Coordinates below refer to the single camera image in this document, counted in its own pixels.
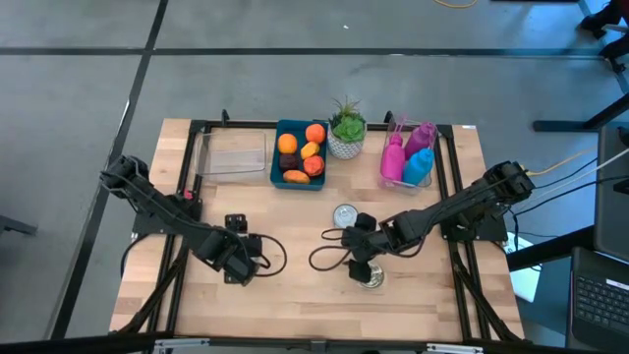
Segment pull-tab can red blue label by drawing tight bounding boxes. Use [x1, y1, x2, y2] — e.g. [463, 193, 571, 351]
[361, 260, 386, 290]

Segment blue squeeze bottle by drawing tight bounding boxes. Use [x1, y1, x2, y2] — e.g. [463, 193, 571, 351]
[402, 147, 436, 187]

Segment black floor cable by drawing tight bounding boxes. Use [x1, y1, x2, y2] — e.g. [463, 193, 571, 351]
[508, 169, 629, 217]

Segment orange round food item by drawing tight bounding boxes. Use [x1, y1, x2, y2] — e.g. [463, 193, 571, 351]
[304, 122, 327, 146]

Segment blue label tin can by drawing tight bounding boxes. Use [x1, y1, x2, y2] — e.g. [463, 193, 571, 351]
[332, 204, 360, 229]

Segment dark purple food item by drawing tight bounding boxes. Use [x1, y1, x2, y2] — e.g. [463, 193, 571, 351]
[278, 152, 301, 173]

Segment purple squeeze bottle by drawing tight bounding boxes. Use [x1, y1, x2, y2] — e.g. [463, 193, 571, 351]
[403, 121, 438, 159]

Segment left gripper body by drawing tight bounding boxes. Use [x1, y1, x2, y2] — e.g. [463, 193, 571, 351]
[223, 213, 264, 286]

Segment succulent in white patterned pot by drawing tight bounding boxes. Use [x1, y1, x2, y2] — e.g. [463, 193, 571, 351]
[326, 95, 369, 161]

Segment yellow power cable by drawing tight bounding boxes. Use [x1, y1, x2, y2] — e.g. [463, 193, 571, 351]
[523, 145, 600, 179]

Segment black laptop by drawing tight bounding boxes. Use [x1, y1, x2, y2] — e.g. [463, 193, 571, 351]
[567, 245, 629, 353]

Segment smooth orange fruit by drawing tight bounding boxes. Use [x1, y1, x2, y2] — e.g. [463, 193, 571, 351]
[276, 133, 299, 155]

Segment clear plastic bin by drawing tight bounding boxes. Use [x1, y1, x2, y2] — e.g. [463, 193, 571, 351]
[377, 117, 438, 194]
[194, 128, 269, 178]

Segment yellow floor cable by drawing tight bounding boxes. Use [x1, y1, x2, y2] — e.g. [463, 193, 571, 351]
[433, 0, 479, 10]

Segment white sheet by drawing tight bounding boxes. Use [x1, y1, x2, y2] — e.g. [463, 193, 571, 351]
[503, 230, 542, 304]

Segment black gantry beam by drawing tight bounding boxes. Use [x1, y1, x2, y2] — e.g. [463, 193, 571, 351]
[0, 329, 629, 354]

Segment black desk leg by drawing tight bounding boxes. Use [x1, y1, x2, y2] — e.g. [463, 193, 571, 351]
[505, 225, 596, 271]
[533, 92, 629, 134]

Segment black aluminium table frame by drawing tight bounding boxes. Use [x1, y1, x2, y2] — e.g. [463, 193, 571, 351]
[117, 108, 525, 345]

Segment teal plastic bin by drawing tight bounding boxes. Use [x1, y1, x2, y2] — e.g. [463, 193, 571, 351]
[268, 118, 329, 192]

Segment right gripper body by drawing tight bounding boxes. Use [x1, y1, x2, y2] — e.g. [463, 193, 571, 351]
[340, 211, 400, 285]

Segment red-orange lumpy food item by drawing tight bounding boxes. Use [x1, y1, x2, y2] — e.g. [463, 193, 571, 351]
[302, 154, 326, 178]

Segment person's foot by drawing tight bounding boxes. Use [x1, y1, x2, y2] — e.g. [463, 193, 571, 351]
[601, 32, 629, 61]
[579, 2, 621, 39]

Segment grey furniture foot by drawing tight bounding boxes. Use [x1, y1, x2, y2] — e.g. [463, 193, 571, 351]
[0, 213, 39, 237]

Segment black looped camera cable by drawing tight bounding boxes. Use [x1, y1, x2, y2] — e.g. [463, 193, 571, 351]
[308, 226, 356, 272]
[248, 232, 289, 278]

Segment pink squeeze bottle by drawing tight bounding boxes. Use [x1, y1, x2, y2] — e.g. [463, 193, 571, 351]
[379, 116, 409, 182]

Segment dark grey monitor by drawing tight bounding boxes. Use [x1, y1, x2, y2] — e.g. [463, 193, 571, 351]
[592, 125, 629, 262]

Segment silver chair base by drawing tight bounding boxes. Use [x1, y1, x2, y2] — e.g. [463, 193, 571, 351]
[578, 0, 629, 94]

